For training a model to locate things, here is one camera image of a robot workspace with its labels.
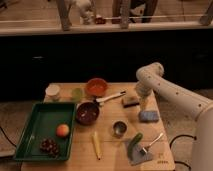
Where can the green cup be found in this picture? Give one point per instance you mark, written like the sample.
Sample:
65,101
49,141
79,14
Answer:
77,94

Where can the small metal cup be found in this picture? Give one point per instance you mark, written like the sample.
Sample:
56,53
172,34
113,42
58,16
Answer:
119,129

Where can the peach fruit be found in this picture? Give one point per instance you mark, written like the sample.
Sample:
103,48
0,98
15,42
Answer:
62,130

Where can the orange bowl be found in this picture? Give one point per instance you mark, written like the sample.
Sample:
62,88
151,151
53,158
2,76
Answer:
96,87

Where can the white handled brush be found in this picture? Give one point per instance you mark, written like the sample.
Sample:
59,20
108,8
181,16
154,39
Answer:
102,100

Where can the white cup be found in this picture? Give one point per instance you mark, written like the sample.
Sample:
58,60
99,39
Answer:
53,92

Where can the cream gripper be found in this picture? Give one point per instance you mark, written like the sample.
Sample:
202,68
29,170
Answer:
143,102

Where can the yellow corn cob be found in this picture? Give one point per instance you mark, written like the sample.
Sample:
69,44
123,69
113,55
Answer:
96,143

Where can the dark grape bunch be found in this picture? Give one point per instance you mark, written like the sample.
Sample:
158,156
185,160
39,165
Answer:
50,147

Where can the blue sponge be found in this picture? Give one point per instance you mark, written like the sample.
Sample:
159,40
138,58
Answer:
148,116

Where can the grey cloth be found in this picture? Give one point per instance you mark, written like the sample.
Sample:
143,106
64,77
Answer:
140,155

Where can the green cucumber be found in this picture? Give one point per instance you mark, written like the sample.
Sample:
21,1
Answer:
136,139

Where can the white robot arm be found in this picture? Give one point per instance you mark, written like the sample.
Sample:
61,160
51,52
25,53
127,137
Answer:
150,78

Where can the green plastic tray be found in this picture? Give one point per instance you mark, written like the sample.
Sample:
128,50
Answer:
41,125

